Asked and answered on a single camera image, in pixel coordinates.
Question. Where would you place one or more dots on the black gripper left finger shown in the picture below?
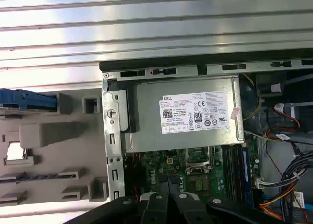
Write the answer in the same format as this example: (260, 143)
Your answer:
(151, 209)

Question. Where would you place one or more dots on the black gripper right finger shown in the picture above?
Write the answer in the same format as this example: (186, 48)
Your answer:
(188, 209)

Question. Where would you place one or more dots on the metal socket cover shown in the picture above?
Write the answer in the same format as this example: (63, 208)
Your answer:
(200, 185)

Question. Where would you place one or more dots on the green Dell motherboard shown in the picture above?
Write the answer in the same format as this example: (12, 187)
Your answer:
(156, 165)

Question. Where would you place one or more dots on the CPU socket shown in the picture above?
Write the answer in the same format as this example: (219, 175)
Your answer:
(199, 158)

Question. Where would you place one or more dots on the black RAM slot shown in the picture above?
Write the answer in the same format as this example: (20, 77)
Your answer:
(226, 170)
(231, 170)
(237, 170)

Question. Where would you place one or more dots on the blue RAM stick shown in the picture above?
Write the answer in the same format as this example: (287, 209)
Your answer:
(247, 175)
(36, 177)

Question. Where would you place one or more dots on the open black PC case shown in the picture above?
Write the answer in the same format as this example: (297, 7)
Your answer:
(112, 136)

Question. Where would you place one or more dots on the silver Dell power supply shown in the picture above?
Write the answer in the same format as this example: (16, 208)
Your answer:
(146, 111)

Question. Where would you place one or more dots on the shiny square CPU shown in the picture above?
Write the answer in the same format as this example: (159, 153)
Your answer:
(16, 150)

